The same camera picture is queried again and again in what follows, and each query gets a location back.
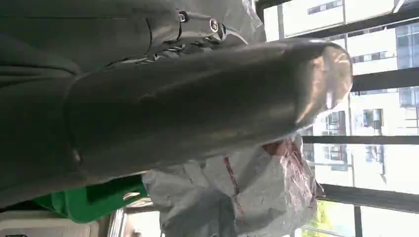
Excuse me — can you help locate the black window frame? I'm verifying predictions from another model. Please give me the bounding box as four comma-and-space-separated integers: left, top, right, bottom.
254, 0, 419, 237

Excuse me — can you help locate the green plastic crate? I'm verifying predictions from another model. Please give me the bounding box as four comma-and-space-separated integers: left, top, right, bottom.
33, 175, 149, 224

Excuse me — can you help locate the grey plastic bag parcel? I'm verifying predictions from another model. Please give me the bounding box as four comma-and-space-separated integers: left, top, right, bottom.
142, 0, 325, 237

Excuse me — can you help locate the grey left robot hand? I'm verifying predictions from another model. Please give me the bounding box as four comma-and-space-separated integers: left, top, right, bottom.
0, 0, 354, 186

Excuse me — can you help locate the white box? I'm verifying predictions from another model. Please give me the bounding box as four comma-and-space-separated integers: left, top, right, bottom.
0, 210, 100, 237

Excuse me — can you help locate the silver metal rail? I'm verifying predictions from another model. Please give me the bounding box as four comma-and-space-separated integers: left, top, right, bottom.
107, 208, 129, 237

